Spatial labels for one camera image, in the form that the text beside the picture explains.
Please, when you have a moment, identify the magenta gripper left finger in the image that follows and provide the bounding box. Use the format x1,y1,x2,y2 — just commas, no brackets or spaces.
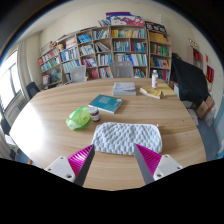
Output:
68,145,95,186

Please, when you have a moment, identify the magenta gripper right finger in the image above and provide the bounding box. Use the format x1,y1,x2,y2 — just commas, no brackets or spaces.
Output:
134,144,162,184

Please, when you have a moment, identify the white textured towel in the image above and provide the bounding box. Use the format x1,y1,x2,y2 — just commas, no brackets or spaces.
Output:
92,122,162,155

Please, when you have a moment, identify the green plastic bag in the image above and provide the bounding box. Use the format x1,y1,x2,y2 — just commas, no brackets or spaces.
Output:
66,106,91,130

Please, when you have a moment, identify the small dark jar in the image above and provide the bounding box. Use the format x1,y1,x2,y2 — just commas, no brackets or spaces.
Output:
89,107,100,122

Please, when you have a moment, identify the teal book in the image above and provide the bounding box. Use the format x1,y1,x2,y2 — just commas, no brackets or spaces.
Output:
89,95,123,114

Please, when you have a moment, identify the yellow book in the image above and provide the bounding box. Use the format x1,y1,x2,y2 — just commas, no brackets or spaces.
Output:
140,86,161,99

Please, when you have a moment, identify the cardboard box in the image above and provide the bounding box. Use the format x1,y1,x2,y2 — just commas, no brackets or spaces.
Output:
196,96,215,120

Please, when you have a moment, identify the yellow notebook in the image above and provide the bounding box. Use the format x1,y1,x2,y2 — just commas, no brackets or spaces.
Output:
158,83,176,96

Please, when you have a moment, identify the grey book stack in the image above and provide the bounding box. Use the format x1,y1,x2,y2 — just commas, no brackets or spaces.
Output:
112,82,136,96

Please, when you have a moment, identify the white plastic bottle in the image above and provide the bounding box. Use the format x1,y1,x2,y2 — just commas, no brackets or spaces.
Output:
152,70,158,89

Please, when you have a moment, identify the dark office chair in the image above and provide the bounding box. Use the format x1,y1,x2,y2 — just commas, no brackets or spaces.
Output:
26,82,40,99

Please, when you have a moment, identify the black cloth covered object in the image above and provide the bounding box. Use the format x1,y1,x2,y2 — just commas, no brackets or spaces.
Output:
170,53,209,105

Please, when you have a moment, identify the grey chair left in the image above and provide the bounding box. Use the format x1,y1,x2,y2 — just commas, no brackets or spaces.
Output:
70,65,87,83

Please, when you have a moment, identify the grey chair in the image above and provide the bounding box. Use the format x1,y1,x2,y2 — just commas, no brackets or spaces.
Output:
109,61,134,78
70,65,87,83

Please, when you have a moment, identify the grey chair right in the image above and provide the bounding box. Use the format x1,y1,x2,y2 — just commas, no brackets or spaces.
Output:
109,61,134,78

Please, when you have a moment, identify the window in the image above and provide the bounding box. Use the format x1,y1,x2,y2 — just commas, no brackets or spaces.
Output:
0,50,21,110

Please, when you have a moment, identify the wooden bookshelf with books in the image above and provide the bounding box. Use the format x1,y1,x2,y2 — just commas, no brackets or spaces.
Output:
38,24,171,88

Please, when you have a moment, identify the small red wall shelf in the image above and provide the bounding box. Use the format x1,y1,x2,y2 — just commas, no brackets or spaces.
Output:
193,49,203,69

